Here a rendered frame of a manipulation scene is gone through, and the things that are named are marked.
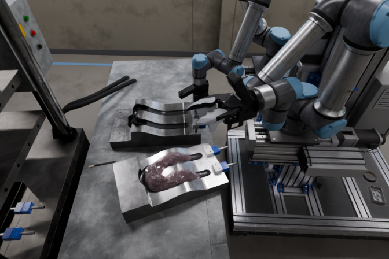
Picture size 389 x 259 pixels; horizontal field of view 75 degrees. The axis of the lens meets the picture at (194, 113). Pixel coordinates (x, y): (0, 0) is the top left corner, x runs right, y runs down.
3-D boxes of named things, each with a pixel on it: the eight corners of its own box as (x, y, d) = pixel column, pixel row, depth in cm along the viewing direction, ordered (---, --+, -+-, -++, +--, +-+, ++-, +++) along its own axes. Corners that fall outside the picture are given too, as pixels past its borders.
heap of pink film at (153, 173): (190, 152, 134) (189, 143, 128) (202, 180, 122) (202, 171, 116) (140, 167, 127) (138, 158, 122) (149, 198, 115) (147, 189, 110)
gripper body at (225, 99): (226, 132, 74) (261, 119, 77) (226, 108, 68) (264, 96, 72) (214, 117, 79) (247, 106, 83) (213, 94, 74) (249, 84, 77)
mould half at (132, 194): (207, 147, 143) (208, 135, 135) (227, 187, 126) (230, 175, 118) (117, 176, 130) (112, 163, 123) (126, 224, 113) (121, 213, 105)
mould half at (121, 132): (197, 111, 163) (197, 96, 154) (200, 144, 145) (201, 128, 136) (118, 115, 161) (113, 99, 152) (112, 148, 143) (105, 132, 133)
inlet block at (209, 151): (225, 146, 140) (226, 140, 137) (229, 153, 137) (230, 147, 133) (203, 153, 137) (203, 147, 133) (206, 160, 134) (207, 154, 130)
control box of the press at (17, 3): (103, 160, 233) (29, -8, 129) (96, 190, 211) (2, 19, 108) (78, 161, 232) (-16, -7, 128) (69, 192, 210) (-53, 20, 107)
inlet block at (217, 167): (234, 161, 133) (235, 155, 129) (238, 169, 130) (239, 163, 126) (211, 169, 130) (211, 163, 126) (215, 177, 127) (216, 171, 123)
